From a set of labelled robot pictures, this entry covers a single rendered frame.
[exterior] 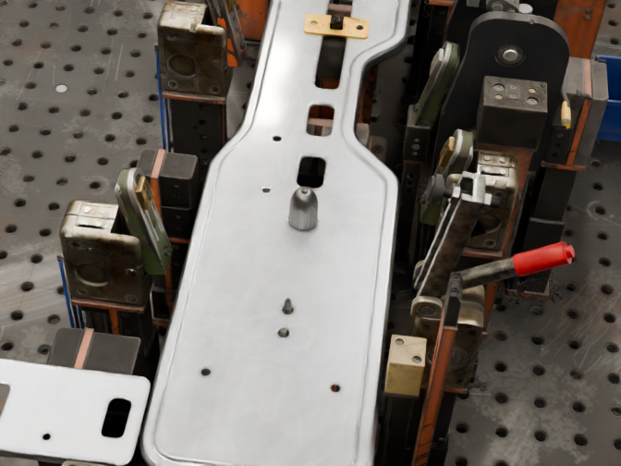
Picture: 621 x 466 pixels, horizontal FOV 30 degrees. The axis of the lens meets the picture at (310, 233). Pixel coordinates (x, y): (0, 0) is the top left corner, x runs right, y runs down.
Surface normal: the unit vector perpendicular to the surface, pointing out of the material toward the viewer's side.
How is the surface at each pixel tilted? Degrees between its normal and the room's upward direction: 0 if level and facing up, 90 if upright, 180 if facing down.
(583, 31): 90
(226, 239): 0
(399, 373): 90
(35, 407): 0
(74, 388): 0
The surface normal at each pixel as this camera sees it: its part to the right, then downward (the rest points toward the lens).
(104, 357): 0.04, -0.65
